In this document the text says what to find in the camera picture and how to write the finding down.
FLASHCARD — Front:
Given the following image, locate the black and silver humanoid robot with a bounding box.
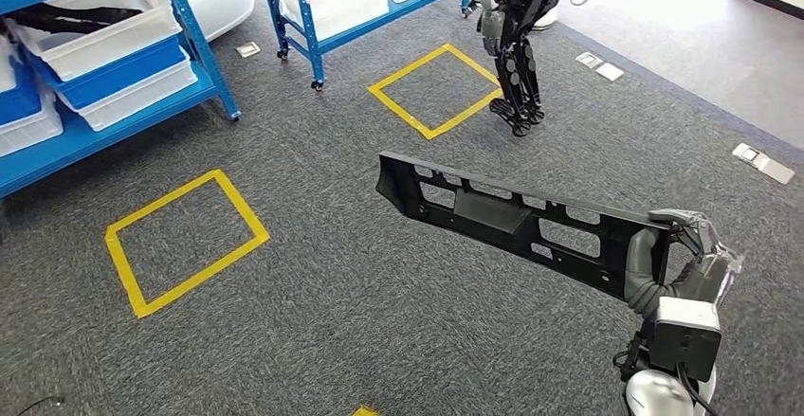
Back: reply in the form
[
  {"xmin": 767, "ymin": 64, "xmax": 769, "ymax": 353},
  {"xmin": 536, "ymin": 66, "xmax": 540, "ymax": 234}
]
[{"xmin": 463, "ymin": 0, "xmax": 602, "ymax": 138}]

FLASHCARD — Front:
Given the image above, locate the long metal floor socket plate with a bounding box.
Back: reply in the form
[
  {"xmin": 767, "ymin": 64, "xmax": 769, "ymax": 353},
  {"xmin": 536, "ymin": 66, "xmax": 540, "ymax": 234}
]
[{"xmin": 731, "ymin": 142, "xmax": 796, "ymax": 186}]

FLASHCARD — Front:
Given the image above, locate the blue metal shelf rack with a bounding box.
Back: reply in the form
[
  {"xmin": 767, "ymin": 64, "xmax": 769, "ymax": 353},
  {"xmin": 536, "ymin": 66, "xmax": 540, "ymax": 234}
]
[
  {"xmin": 256, "ymin": 0, "xmax": 477, "ymax": 92},
  {"xmin": 0, "ymin": 0, "xmax": 243, "ymax": 201}
]

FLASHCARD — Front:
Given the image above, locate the black plastic frame part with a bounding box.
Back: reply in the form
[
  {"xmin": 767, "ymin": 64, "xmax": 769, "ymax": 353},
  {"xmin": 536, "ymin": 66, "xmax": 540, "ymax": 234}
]
[
  {"xmin": 375, "ymin": 151, "xmax": 676, "ymax": 304},
  {"xmin": 0, "ymin": 3, "xmax": 144, "ymax": 36}
]

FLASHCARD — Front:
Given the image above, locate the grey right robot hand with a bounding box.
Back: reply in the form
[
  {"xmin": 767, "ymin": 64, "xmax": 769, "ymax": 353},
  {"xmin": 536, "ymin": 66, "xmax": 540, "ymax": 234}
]
[{"xmin": 623, "ymin": 208, "xmax": 744, "ymax": 320}]

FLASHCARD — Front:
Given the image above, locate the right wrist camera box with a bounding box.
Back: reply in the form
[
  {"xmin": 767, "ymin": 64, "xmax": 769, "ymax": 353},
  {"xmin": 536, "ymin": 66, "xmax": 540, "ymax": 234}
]
[{"xmin": 647, "ymin": 295, "xmax": 723, "ymax": 383}]

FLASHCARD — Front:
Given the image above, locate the black floor cable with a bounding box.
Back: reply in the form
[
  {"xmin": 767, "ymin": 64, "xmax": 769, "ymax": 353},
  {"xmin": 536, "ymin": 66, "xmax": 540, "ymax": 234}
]
[{"xmin": 15, "ymin": 395, "xmax": 66, "ymax": 416}]

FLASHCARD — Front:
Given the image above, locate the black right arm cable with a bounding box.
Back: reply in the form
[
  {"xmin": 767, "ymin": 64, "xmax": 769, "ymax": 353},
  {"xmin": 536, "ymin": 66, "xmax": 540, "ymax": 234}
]
[{"xmin": 675, "ymin": 362, "xmax": 721, "ymax": 416}]

